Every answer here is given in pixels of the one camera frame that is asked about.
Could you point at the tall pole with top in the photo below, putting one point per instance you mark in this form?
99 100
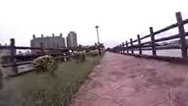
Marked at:
97 34

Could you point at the wide grey building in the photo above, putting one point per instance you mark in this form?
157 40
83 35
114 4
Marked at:
47 42

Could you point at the row of green bushes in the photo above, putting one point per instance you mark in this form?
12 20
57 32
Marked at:
46 63

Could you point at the red stone-pattern path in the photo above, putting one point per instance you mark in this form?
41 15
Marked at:
128 82

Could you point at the tall grey tower building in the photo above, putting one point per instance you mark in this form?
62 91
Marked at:
71 39

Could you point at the grass strip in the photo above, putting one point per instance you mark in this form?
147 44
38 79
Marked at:
42 91

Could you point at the dark wooden rail fence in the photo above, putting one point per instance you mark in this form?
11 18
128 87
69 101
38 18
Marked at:
13 54
181 34

